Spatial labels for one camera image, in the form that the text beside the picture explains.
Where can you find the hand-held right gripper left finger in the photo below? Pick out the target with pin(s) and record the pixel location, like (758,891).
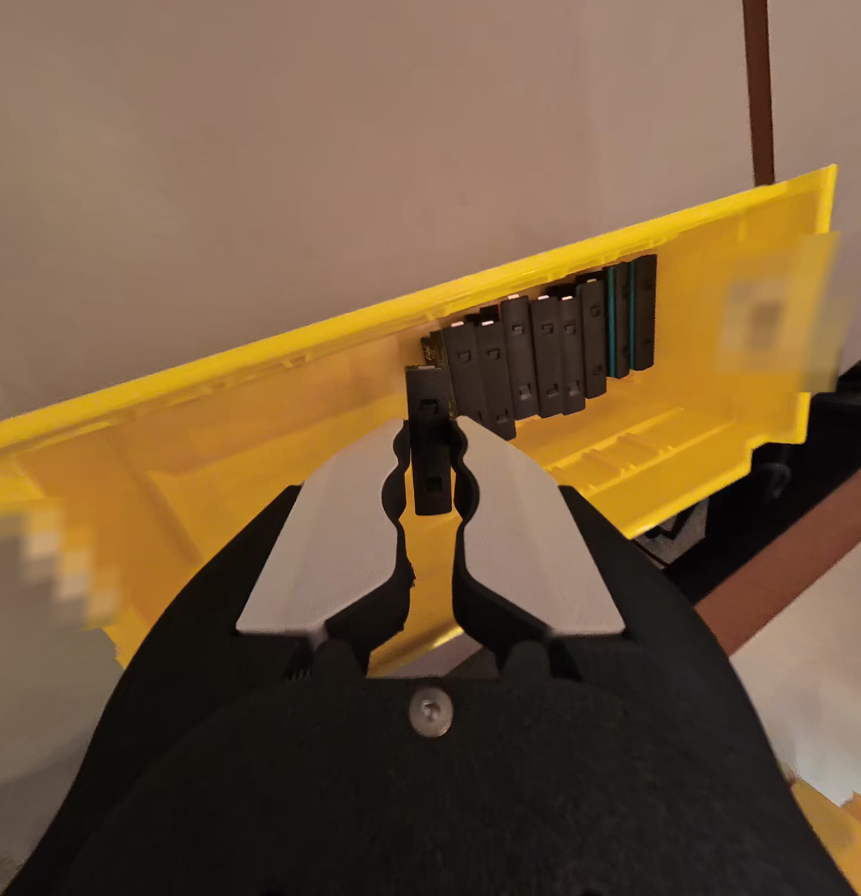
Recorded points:
(318,560)

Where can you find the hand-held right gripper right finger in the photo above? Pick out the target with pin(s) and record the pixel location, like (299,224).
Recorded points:
(542,560)

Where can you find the yellow plastic bin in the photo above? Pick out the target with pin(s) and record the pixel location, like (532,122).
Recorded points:
(850,840)
(227,434)

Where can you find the black battery blue rim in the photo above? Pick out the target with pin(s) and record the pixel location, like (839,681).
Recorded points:
(429,420)

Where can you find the row of black batteries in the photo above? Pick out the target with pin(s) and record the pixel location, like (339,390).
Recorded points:
(521,350)

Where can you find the wooden edged table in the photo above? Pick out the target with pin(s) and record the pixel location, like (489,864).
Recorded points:
(808,665)

